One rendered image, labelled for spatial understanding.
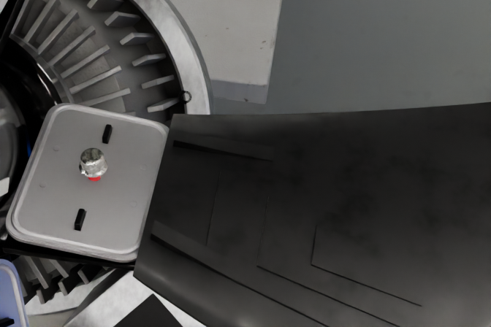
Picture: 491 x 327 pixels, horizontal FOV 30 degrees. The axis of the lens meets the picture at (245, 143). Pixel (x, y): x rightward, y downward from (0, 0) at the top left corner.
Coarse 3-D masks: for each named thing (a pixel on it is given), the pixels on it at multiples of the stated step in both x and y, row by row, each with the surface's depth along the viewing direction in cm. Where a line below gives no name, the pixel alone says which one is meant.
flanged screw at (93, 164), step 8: (88, 152) 44; (96, 152) 44; (80, 160) 44; (88, 160) 43; (96, 160) 43; (104, 160) 44; (80, 168) 44; (88, 168) 44; (96, 168) 44; (104, 168) 44; (88, 176) 44; (96, 176) 44
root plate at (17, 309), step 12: (0, 264) 48; (12, 264) 49; (0, 276) 49; (12, 276) 49; (0, 288) 48; (12, 288) 49; (0, 300) 48; (12, 300) 49; (0, 312) 48; (12, 312) 49; (24, 312) 49; (24, 324) 49
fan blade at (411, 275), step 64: (192, 128) 47; (256, 128) 48; (320, 128) 48; (384, 128) 48; (448, 128) 49; (192, 192) 44; (256, 192) 45; (320, 192) 45; (384, 192) 46; (448, 192) 46; (192, 256) 42; (256, 256) 43; (320, 256) 43; (384, 256) 44; (448, 256) 44; (256, 320) 41; (320, 320) 42; (384, 320) 42; (448, 320) 43
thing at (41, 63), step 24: (24, 48) 49; (0, 72) 49; (24, 72) 49; (48, 72) 50; (0, 96) 44; (24, 96) 49; (48, 96) 49; (0, 120) 43; (24, 120) 49; (0, 144) 42; (24, 144) 45; (0, 168) 41; (24, 168) 45; (0, 216) 43; (0, 240) 50
